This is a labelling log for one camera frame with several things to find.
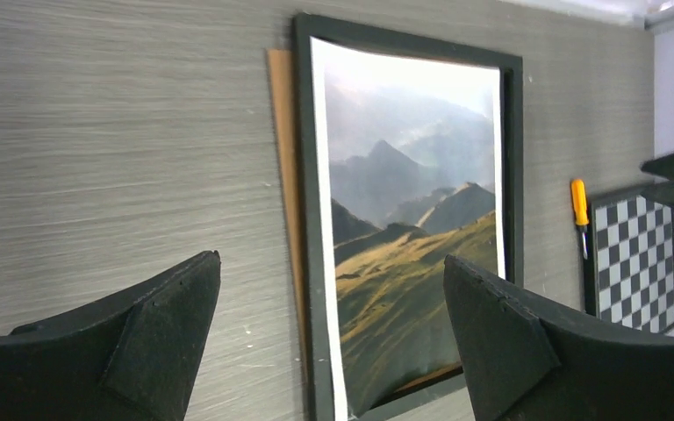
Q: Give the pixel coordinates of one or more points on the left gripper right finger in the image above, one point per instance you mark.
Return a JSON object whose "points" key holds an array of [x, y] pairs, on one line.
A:
{"points": [[526, 357]]}

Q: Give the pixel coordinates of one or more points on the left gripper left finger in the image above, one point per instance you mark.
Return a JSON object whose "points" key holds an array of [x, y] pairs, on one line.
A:
{"points": [[131, 355]]}

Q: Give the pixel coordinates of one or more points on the yellow handled screwdriver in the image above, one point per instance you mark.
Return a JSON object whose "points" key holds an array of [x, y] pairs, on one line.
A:
{"points": [[579, 206]]}

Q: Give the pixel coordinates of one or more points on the black picture frame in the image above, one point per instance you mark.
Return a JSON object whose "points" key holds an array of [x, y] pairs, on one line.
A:
{"points": [[317, 303]]}

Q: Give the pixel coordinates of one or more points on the mountain landscape photo print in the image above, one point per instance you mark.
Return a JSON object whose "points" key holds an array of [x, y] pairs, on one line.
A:
{"points": [[411, 171]]}

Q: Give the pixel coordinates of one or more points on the black white checkerboard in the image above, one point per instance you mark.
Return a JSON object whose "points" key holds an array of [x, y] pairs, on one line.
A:
{"points": [[629, 272]]}

